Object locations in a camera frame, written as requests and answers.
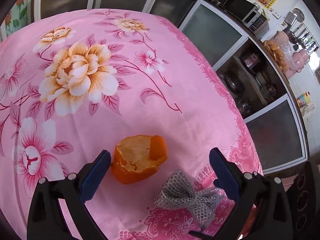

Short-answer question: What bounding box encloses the small silver mesh bow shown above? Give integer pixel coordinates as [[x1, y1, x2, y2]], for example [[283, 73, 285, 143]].
[[153, 170, 224, 230]]

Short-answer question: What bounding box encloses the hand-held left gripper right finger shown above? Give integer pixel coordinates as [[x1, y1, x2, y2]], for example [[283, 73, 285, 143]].
[[209, 147, 293, 240]]

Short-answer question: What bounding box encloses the metal skimmer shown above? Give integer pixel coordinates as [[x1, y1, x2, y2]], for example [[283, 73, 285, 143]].
[[291, 8, 305, 22]]

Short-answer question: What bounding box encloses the clear plastic bag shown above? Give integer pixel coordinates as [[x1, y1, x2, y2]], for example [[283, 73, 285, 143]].
[[262, 39, 294, 72]]

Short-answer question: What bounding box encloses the dark rice cooker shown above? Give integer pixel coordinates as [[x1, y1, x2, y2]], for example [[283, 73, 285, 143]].
[[240, 52, 263, 74]]

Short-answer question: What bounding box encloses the colourful carton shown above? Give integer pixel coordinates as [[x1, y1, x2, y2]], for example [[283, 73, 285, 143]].
[[296, 92, 312, 108]]

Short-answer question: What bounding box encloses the black microwave oven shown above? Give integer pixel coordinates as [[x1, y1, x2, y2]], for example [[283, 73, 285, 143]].
[[222, 0, 268, 33]]

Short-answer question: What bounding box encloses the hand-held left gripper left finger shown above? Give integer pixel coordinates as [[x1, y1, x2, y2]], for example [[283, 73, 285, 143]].
[[27, 149, 112, 240]]

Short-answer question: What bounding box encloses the floral glass door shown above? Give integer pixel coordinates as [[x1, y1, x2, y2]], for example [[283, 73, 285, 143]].
[[0, 0, 34, 40]]

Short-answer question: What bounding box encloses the metal kettle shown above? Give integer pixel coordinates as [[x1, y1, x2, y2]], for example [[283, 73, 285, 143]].
[[217, 71, 246, 93]]

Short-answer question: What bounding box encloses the row of hanging kitchen utensils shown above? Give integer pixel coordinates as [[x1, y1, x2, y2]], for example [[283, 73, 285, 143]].
[[285, 17, 320, 53]]

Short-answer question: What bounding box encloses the pink floral tablecloth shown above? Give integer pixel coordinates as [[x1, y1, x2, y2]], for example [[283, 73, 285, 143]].
[[0, 9, 263, 240]]

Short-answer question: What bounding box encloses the kitchen cabinet with glass doors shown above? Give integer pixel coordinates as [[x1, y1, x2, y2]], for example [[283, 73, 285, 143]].
[[34, 0, 310, 174]]

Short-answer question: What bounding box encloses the orange peel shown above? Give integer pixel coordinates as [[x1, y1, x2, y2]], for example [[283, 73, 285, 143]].
[[111, 135, 167, 185]]

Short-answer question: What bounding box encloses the pink pot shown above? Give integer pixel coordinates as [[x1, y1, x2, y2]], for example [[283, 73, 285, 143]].
[[285, 49, 311, 79], [275, 31, 292, 44]]

